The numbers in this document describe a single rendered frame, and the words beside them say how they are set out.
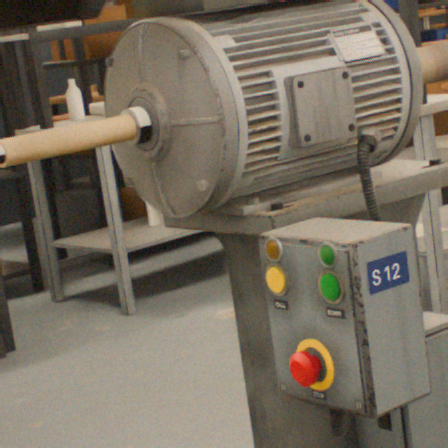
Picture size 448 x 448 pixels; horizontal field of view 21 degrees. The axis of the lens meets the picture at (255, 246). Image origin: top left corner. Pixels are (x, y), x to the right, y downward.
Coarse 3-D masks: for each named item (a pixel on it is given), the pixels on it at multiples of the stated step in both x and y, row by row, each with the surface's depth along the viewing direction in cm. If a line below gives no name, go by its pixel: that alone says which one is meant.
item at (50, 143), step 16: (64, 128) 146; (80, 128) 147; (96, 128) 148; (112, 128) 150; (128, 128) 151; (0, 144) 141; (16, 144) 142; (32, 144) 143; (48, 144) 144; (64, 144) 145; (80, 144) 147; (96, 144) 149; (16, 160) 142; (32, 160) 144
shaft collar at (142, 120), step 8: (128, 112) 152; (136, 112) 152; (144, 112) 152; (136, 120) 151; (144, 120) 152; (136, 128) 152; (144, 128) 152; (136, 136) 152; (144, 136) 152; (136, 144) 153
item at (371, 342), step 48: (288, 240) 138; (336, 240) 132; (384, 240) 133; (288, 288) 139; (384, 288) 133; (288, 336) 141; (336, 336) 135; (384, 336) 134; (288, 384) 143; (336, 384) 137; (384, 384) 135; (336, 432) 145
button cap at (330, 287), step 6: (324, 276) 133; (330, 276) 132; (324, 282) 133; (330, 282) 133; (336, 282) 132; (324, 288) 134; (330, 288) 133; (336, 288) 132; (324, 294) 134; (330, 294) 133; (336, 294) 132
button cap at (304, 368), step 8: (296, 352) 137; (304, 352) 137; (296, 360) 137; (304, 360) 136; (312, 360) 136; (296, 368) 137; (304, 368) 136; (312, 368) 136; (320, 368) 138; (296, 376) 137; (304, 376) 136; (312, 376) 136; (304, 384) 137; (312, 384) 137
